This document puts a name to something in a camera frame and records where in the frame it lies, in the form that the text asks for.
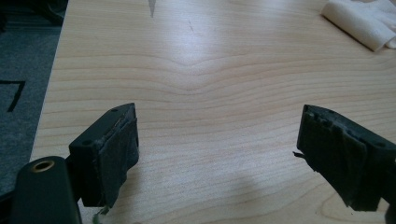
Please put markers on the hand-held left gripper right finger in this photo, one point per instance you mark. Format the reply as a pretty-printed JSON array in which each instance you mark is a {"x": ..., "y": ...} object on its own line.
[{"x": 342, "y": 155}]

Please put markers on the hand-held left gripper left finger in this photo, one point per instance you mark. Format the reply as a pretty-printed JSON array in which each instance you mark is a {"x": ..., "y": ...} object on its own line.
[{"x": 102, "y": 161}]

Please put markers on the black tape floor marking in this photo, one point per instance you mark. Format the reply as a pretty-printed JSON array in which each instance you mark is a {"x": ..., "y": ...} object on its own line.
[{"x": 15, "y": 93}]

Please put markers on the white cloth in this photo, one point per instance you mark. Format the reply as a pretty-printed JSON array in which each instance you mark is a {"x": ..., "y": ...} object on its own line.
[{"x": 364, "y": 18}]

